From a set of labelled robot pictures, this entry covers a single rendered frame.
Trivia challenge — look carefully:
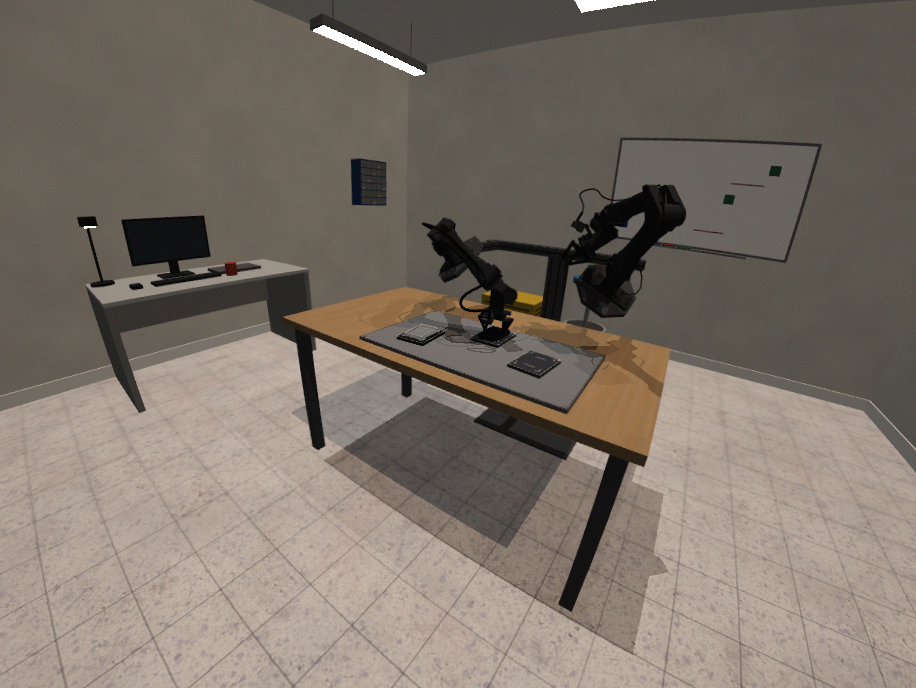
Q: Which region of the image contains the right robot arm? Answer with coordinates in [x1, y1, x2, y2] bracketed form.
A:
[427, 218, 518, 304]

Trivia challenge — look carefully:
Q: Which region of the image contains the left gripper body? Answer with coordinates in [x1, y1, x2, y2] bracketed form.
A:
[577, 221, 606, 258]

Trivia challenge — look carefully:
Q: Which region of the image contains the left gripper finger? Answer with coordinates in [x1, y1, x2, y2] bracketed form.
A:
[568, 245, 592, 265]
[561, 240, 582, 260]

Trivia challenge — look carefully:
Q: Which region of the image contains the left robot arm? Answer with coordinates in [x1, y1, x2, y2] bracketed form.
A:
[582, 185, 686, 310]

